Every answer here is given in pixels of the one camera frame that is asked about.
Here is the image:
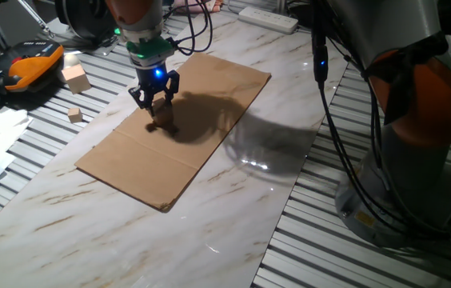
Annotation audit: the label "thin metal rod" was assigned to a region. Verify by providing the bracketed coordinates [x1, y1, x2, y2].
[16, 0, 55, 40]

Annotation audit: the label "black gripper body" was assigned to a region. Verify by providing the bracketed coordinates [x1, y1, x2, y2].
[136, 61, 171, 98]

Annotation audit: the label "white round object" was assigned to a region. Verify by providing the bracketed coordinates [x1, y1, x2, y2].
[62, 53, 82, 70]

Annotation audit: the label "light wooden cube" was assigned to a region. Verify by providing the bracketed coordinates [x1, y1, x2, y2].
[151, 98, 168, 118]
[154, 106, 177, 131]

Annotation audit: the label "white power strip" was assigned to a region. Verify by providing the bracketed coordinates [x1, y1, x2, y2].
[237, 6, 300, 35]

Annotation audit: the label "black gripper cable loops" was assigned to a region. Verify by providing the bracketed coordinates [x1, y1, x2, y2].
[162, 0, 215, 58]

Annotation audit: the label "black velcro strap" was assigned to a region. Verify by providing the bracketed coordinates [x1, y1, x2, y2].
[362, 31, 449, 126]

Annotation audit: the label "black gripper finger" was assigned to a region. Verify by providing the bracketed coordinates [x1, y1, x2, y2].
[128, 81, 157, 118]
[164, 70, 182, 107]

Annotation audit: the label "black cable with connector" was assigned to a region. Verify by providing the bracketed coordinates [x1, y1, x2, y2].
[310, 0, 451, 242]

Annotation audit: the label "black round device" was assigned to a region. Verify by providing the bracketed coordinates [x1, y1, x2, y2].
[54, 0, 118, 43]

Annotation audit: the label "brown cardboard sheet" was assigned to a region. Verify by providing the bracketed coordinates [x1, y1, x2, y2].
[74, 52, 273, 213]

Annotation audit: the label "pink cloth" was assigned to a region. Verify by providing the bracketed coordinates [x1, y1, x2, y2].
[187, 0, 225, 14]

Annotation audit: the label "white marble pattern board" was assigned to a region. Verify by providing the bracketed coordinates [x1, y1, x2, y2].
[0, 11, 349, 288]

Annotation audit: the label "small wooden cube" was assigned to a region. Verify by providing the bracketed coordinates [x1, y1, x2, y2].
[67, 106, 84, 124]

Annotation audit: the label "large wooden block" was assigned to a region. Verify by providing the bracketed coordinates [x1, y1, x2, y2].
[61, 63, 92, 95]

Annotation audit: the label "orange black teach pendant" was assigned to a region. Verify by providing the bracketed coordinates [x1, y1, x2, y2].
[0, 39, 66, 95]

